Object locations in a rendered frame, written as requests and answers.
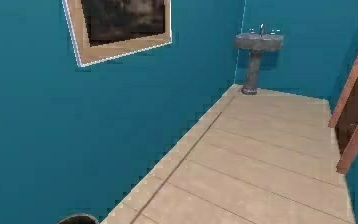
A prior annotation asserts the wood framed dark picture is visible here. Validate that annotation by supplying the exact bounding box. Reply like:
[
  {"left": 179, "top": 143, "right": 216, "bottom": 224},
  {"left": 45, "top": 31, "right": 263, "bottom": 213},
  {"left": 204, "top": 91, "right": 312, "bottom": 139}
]
[{"left": 62, "top": 0, "right": 173, "bottom": 68}]

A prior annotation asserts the dark round bin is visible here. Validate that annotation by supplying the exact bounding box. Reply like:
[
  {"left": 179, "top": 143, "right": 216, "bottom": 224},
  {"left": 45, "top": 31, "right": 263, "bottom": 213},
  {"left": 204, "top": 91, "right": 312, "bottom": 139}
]
[{"left": 56, "top": 213, "right": 100, "bottom": 224}]

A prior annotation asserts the brown wooden room door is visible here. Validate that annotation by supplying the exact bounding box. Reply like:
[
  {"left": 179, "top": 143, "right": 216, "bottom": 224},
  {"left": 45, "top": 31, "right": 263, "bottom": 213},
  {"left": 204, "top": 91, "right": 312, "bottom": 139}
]
[{"left": 328, "top": 26, "right": 358, "bottom": 175}]

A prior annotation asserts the grey pedestal sink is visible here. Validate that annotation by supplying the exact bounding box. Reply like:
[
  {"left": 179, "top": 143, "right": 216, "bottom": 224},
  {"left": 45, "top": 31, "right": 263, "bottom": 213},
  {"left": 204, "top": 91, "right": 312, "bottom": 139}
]
[{"left": 233, "top": 23, "right": 285, "bottom": 96}]

